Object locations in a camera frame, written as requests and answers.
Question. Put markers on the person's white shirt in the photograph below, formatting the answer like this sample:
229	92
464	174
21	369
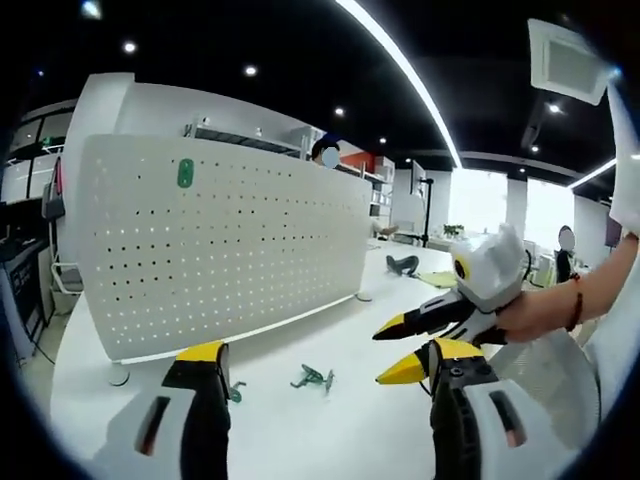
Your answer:
622	165

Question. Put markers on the grey metal shelf rack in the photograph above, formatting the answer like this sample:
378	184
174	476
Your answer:
240	137

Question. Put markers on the white mesh chair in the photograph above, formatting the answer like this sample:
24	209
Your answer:
545	370

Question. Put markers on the white pegboard mounting plate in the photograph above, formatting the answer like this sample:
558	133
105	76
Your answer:
225	260

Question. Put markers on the white office chair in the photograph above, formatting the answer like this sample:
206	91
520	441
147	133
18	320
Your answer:
67	280

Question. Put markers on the ceiling light strip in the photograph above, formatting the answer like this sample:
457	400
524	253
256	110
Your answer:
420	85

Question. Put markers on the monitor on black stand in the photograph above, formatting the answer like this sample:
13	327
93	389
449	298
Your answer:
419	180

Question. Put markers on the grey equipment cabinet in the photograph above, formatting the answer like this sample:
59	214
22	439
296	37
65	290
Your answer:
22	290

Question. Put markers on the white ceiling air conditioner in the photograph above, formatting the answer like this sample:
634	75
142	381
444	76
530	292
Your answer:
567	60

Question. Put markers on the yellow-green sheet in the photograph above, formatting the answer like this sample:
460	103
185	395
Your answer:
440	279

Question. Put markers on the black curved object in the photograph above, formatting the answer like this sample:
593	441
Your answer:
402	264

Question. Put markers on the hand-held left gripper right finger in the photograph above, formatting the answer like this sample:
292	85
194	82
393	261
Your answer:
500	435

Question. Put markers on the grey hanging bag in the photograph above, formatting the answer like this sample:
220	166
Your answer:
54	202

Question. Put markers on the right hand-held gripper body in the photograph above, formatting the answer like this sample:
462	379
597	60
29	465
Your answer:
492	272

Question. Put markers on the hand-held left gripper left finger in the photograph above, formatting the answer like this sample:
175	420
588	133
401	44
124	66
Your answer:
150	435

